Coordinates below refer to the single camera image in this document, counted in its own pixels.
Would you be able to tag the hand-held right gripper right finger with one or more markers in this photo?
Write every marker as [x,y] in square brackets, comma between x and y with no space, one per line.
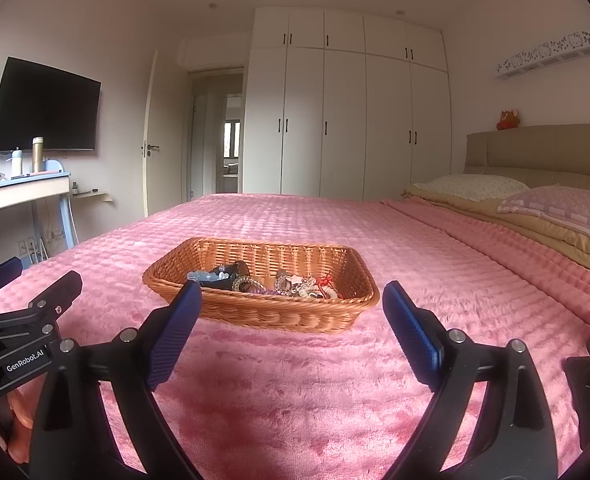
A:
[410,330]

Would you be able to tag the black hair claw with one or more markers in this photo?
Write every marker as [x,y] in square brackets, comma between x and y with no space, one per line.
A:
[230,272]

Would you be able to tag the metal thermos bottle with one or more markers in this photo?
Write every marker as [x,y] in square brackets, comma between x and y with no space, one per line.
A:
[37,155]

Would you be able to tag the white wardrobe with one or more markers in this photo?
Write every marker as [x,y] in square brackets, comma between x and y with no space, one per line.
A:
[345,110]

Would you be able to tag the pink checked pillow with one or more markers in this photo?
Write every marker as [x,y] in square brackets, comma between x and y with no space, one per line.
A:
[565,205]

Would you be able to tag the black flat object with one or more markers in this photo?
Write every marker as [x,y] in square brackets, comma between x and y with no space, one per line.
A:
[587,400]

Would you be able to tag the person's left hand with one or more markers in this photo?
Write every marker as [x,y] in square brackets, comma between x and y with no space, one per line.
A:
[17,425]

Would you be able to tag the woven wicker basket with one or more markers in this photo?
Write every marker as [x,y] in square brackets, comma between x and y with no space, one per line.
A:
[275,316]

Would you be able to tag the beige padded headboard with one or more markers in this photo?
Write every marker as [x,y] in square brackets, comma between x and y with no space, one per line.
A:
[550,152]

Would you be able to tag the beige quilt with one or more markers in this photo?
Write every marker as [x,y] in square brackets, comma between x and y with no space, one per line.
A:
[525,230]

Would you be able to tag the pink fluffy blanket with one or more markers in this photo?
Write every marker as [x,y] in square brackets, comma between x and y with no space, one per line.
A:
[325,385]

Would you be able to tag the black television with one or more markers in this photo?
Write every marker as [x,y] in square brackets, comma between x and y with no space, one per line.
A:
[45,105]

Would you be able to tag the small wooden wall shelf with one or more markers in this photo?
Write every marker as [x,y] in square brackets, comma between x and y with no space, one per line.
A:
[95,195]

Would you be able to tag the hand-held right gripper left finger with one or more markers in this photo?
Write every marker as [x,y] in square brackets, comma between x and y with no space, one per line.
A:
[177,330]

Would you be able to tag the white desk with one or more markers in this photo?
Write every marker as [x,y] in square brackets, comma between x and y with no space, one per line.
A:
[20,195]

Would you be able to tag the white door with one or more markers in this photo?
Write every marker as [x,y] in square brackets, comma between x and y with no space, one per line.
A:
[162,110]

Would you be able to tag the white floral pillow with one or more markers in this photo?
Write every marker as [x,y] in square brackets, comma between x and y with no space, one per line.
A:
[475,186]

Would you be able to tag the brown plush toy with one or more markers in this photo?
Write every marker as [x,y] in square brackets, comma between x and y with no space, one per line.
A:
[509,120]

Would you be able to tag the white bottle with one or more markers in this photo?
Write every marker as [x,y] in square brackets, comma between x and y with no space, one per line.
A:
[16,165]

